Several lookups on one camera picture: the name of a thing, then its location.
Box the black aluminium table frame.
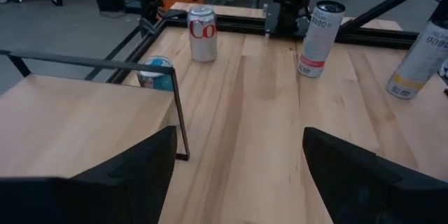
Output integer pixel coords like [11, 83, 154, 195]
[83, 0, 448, 85]

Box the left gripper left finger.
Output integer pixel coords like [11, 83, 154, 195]
[0, 125, 179, 224]

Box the white Celsius can red print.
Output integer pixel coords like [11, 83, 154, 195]
[297, 0, 347, 78]

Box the wooden shelf black metal frame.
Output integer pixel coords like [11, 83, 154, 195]
[0, 49, 191, 179]

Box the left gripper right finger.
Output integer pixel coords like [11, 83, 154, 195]
[302, 127, 448, 224]

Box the white Celsius can yellow band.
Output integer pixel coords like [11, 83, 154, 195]
[386, 0, 448, 99]

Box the blue silver Red Bull can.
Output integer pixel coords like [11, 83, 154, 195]
[136, 55, 175, 92]

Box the silver Diet Coke can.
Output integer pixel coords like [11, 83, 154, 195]
[186, 5, 218, 63]

